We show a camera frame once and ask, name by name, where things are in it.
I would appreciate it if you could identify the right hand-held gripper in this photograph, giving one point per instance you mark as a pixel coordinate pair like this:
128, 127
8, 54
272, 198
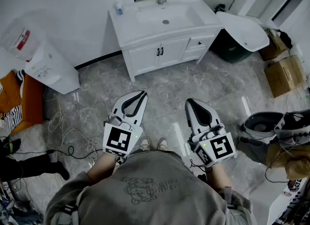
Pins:
220, 147

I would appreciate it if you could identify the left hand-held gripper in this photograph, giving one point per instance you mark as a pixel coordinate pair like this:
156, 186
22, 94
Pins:
116, 139

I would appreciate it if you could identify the person's right forearm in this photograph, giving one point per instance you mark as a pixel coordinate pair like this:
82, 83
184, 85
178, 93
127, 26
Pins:
219, 178

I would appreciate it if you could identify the person's left forearm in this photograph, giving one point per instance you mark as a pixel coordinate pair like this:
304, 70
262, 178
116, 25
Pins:
103, 168

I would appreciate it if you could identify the open cardboard box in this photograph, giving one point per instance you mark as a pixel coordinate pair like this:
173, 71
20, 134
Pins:
273, 49

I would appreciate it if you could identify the person's left shoe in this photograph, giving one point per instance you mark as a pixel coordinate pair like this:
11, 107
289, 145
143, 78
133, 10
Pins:
144, 144

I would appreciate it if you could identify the person's shoe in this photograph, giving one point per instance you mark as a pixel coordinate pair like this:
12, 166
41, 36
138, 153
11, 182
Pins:
144, 144
162, 144

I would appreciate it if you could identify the person's right shoe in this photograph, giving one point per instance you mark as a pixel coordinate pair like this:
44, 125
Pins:
162, 144

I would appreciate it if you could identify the grey white rounded shell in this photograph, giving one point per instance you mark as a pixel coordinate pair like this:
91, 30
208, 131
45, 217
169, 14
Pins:
254, 128

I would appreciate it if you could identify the plain white drawer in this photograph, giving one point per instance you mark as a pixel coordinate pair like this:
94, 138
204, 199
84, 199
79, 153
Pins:
193, 54

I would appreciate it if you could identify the white drawer with black knob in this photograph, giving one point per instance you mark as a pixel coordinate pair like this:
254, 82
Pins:
197, 43

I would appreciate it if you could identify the white water dispenser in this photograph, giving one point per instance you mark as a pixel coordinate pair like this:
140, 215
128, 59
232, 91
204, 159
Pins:
61, 73

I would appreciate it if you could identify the person's grey sweatshirt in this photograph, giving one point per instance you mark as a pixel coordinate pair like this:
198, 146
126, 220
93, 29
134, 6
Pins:
155, 190

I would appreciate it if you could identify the large cardboard box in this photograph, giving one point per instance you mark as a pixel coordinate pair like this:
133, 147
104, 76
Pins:
284, 76

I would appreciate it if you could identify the clear bottle with blue base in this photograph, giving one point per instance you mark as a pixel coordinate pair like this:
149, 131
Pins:
119, 8

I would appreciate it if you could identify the white desk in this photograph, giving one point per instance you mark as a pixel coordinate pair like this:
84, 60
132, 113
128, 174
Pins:
268, 202

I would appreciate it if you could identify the black white striped cloth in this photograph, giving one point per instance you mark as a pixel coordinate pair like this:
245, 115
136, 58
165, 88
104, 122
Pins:
10, 119

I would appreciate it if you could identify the clear water jug red label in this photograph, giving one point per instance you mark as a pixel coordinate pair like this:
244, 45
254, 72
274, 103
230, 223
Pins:
18, 39

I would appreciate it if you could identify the black wall valve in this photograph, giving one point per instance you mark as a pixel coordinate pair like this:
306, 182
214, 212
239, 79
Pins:
220, 8

